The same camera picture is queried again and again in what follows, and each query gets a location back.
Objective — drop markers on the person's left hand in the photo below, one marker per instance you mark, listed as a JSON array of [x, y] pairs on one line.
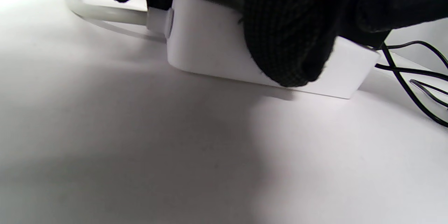
[[290, 24]]

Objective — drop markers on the person's right hand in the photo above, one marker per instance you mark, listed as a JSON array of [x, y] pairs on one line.
[[402, 0]]

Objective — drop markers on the black power adapter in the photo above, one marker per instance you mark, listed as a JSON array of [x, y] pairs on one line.
[[364, 38]]

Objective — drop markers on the white power strip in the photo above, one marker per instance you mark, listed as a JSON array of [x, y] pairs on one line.
[[210, 45]]

